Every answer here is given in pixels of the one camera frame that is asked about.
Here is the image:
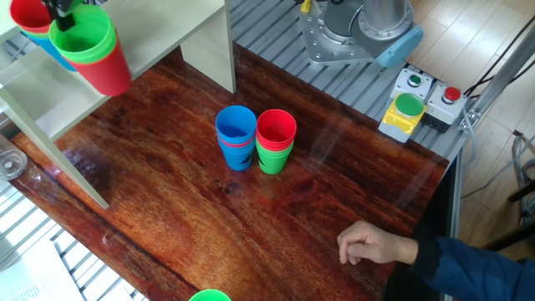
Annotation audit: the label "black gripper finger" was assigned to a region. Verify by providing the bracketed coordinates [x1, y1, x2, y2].
[53, 0, 77, 33]
[40, 0, 59, 21]

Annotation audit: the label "green plastic cup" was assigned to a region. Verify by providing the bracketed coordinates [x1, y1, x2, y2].
[187, 288, 232, 301]
[48, 3, 118, 65]
[23, 29, 52, 41]

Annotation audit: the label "blue plastic cup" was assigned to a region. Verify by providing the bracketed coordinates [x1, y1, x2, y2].
[25, 35, 79, 73]
[215, 105, 257, 145]

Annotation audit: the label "blue cup with black logo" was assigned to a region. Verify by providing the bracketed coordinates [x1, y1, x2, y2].
[217, 140, 257, 172]

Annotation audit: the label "green cup with black logo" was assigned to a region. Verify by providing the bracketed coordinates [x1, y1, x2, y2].
[255, 140, 295, 176]

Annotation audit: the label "blue-sleeved forearm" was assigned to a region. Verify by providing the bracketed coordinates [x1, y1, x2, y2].
[411, 236, 535, 301]

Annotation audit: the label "light wooden shelf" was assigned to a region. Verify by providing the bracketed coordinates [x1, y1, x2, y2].
[0, 0, 237, 210]

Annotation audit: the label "person's bare hand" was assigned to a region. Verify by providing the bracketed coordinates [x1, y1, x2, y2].
[337, 220, 420, 266]

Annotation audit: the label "clear plastic cup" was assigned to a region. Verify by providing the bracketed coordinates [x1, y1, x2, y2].
[0, 133, 28, 181]

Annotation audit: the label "white paper sheet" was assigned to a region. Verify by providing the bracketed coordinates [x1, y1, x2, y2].
[0, 237, 87, 301]

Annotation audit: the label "grey box small green button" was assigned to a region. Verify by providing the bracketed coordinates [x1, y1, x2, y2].
[390, 68, 435, 101]

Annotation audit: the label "yellow box big green button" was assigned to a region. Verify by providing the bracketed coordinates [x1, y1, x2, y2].
[378, 92, 427, 144]

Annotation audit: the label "grey box red button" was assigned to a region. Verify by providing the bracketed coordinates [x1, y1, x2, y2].
[421, 81, 468, 134]

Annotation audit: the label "black furniture leg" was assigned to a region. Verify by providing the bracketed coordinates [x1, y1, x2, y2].
[507, 179, 535, 205]
[492, 221, 535, 248]

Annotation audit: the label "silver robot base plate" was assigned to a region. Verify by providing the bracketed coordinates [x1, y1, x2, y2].
[298, 0, 380, 68]

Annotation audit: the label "black floor cables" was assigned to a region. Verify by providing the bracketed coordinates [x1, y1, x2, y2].
[463, 14, 535, 99]

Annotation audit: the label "aluminium frame post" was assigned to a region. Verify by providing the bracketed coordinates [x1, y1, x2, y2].
[459, 35, 535, 133]

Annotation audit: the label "grey cable bundle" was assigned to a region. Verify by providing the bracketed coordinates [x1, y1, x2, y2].
[512, 130, 535, 227]

